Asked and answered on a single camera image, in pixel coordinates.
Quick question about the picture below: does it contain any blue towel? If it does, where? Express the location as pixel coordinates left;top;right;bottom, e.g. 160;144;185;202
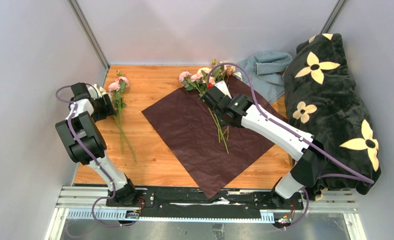
233;50;293;104

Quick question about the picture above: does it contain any white rose stem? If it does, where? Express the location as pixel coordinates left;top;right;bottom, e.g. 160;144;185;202
204;59;237;144

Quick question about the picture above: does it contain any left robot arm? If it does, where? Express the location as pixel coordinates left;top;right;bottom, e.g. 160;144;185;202
55;82;138;207

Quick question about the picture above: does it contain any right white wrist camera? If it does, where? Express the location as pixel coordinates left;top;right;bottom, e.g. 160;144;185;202
209;80;232;99

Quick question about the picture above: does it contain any dark red wrapping paper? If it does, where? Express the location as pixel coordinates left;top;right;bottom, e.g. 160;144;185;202
136;79;291;198

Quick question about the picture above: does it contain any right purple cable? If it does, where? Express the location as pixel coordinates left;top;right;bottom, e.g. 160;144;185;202
206;62;375;230

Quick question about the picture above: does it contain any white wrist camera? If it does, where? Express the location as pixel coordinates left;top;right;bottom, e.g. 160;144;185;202
209;80;232;99
89;84;109;99

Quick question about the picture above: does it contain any black flower-pattern blanket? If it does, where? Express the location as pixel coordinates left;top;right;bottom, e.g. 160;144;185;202
283;33;382;202

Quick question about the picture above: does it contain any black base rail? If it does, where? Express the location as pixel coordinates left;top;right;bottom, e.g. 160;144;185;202
105;186;304;220

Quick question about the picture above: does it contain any pink rose stem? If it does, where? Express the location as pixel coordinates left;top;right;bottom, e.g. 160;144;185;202
108;70;138;163

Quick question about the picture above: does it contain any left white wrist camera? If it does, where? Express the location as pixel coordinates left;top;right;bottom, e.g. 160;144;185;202
89;84;109;99

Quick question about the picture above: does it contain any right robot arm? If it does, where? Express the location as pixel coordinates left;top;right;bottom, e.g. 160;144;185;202
201;82;328;209

